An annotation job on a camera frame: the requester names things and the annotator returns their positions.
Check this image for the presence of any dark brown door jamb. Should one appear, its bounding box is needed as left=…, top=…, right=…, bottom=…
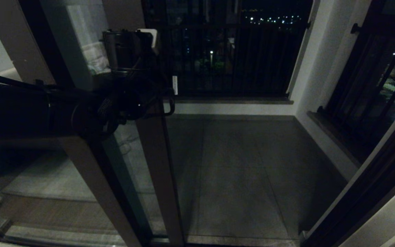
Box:
left=300, top=93, right=395, bottom=247

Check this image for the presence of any brown framed fixed glass panel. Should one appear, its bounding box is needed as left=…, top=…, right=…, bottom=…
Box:
left=0, top=0, right=152, bottom=247

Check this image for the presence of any black balcony railing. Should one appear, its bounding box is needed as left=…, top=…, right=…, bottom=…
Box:
left=143, top=0, right=314, bottom=102

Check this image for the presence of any brown framed sliding glass door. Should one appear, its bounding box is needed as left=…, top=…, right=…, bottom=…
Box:
left=40, top=0, right=186, bottom=247

